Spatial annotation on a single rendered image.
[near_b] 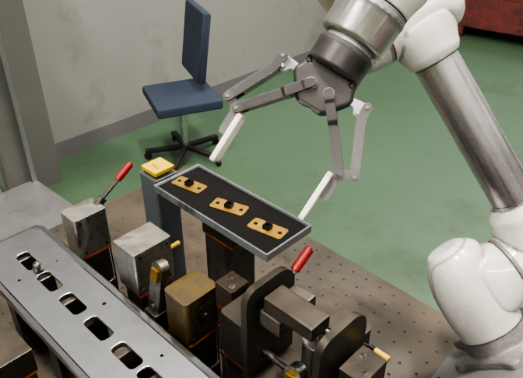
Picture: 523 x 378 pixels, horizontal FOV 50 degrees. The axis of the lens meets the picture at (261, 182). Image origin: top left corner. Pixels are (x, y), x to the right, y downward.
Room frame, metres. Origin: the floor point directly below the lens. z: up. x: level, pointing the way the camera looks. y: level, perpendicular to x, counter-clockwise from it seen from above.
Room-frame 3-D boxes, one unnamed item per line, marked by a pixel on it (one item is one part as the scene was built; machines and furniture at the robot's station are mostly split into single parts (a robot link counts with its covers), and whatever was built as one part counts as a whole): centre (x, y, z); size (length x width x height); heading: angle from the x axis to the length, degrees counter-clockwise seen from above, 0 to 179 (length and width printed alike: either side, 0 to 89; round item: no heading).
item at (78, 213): (1.17, 0.44, 0.88); 0.12 x 0.07 x 0.36; 136
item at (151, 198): (1.21, 0.26, 0.92); 0.08 x 0.08 x 0.44; 46
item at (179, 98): (3.30, 0.49, 0.48); 0.56 x 0.53 x 0.95; 133
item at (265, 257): (1.03, 0.07, 1.16); 0.37 x 0.14 x 0.02; 46
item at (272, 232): (0.95, -0.01, 1.17); 0.08 x 0.04 x 0.01; 57
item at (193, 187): (1.12, 0.17, 1.17); 0.08 x 0.04 x 0.01; 55
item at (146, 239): (0.99, 0.25, 0.90); 0.13 x 0.08 x 0.41; 136
